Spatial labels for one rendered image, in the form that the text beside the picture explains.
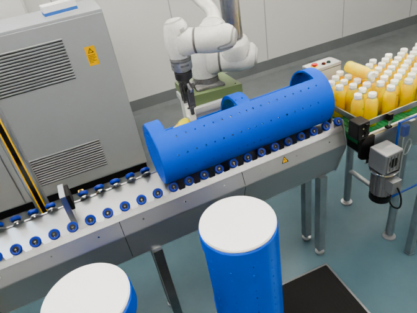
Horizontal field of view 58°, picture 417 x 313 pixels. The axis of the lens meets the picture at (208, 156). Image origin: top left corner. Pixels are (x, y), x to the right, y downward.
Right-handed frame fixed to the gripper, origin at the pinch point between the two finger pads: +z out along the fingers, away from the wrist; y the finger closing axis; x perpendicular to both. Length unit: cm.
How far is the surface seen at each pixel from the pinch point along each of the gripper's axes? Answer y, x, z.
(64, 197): 10, -62, 13
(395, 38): -234, 386, 115
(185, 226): 15, -18, 50
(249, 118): 17.5, 20.6, 3.0
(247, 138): 19.8, 17.7, 11.0
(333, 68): -18, 96, 12
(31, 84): -147, -69, 15
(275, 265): 69, -1, 32
